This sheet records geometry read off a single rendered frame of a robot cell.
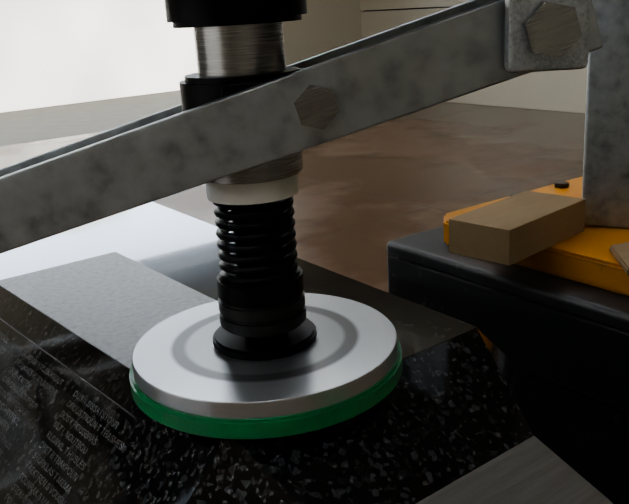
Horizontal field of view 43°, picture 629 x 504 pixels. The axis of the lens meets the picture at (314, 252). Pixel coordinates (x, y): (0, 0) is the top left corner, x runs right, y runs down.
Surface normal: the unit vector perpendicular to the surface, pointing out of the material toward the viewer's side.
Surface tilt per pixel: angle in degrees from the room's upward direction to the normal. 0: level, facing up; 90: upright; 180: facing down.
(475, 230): 90
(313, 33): 90
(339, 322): 0
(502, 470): 90
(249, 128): 90
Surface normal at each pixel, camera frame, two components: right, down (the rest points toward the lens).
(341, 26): 0.59, 0.21
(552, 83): -0.80, 0.22
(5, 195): -0.04, 0.30
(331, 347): -0.06, -0.95
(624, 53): -0.41, 0.30
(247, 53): 0.25, 0.28
